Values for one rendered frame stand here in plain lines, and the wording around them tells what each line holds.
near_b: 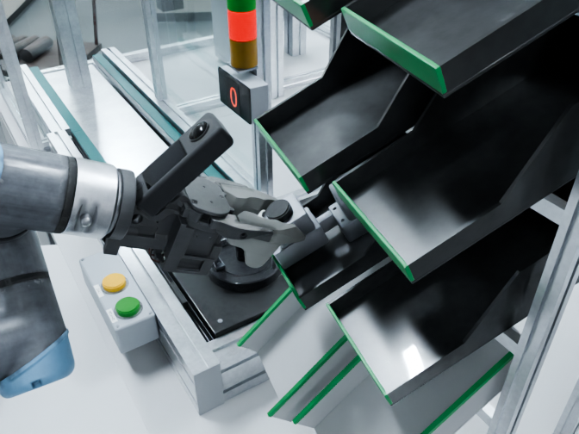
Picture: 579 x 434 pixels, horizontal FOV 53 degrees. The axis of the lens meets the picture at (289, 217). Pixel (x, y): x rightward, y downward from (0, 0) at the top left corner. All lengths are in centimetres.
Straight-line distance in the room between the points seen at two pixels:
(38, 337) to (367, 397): 39
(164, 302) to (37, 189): 52
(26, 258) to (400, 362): 39
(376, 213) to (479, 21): 19
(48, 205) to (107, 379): 56
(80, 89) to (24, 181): 141
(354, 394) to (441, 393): 12
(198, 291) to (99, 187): 49
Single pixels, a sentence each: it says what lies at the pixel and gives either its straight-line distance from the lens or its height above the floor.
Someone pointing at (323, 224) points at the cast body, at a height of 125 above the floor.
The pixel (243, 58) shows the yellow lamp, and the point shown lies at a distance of 107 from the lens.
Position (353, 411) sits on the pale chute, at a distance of 77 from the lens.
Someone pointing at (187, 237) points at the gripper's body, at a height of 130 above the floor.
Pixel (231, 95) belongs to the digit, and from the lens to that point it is 111.
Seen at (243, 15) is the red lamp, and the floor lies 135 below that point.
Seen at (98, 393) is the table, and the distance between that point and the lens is 105.
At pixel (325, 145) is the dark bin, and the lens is 60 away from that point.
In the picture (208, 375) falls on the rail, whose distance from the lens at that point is 92.
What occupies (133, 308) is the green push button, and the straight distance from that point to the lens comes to 100.
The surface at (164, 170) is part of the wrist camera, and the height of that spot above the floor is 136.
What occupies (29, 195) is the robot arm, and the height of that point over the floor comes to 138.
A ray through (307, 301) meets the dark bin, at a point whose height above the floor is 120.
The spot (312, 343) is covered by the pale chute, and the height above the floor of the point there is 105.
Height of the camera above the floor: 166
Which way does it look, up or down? 37 degrees down
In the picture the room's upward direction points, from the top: straight up
